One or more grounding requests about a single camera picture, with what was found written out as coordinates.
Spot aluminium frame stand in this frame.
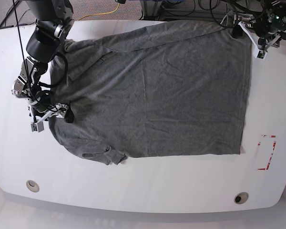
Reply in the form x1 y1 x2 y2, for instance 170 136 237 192
139 0 163 21

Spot red tape rectangle marking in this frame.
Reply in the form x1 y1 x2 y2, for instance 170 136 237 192
255 135 277 170

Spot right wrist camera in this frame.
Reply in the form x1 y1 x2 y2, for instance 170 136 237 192
31 122 44 133

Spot right table cable grommet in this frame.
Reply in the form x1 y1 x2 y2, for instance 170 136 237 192
234 192 249 205

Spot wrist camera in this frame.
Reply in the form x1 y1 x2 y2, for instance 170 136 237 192
31 122 44 133
253 49 268 61

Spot grey t-shirt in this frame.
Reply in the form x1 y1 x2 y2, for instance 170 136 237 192
49 21 251 165

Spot yellow cable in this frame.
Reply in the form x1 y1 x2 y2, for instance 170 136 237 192
79 3 120 21

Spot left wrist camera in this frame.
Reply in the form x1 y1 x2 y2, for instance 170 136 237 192
253 49 268 61

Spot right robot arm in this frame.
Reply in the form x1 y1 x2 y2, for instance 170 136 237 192
11 0 74 132

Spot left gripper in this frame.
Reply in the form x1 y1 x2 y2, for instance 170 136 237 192
232 14 281 54

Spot table cable grommet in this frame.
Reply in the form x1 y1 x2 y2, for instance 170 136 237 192
234 192 249 205
26 180 40 193

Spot left table cable grommet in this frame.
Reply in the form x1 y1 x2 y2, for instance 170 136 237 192
26 180 40 193

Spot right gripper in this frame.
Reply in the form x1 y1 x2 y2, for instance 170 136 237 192
28 100 74 124

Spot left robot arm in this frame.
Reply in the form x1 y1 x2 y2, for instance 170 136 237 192
209 0 286 59

